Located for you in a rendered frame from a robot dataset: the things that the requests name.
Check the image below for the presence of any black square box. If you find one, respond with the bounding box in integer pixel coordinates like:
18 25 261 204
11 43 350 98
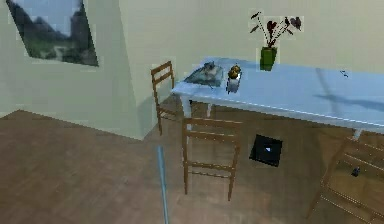
249 134 284 168

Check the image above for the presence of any brown wooden chair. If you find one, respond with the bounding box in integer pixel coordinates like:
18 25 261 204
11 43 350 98
305 134 384 224
150 60 183 136
181 117 243 202

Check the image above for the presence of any pale blue table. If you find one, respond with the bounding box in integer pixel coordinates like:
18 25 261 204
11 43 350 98
170 56 384 141

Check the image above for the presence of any thin blue pole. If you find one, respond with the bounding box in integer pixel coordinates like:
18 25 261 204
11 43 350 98
156 145 170 224

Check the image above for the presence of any grey tray with lump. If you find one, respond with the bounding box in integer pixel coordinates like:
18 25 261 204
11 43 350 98
183 61 225 89

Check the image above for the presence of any green pot house plant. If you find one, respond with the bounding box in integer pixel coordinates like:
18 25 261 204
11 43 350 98
249 11 303 72

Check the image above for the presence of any framed landscape picture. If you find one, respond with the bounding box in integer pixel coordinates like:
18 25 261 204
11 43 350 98
5 0 100 68

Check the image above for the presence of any glass jar with gold top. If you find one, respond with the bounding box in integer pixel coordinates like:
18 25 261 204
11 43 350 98
225 64 242 94

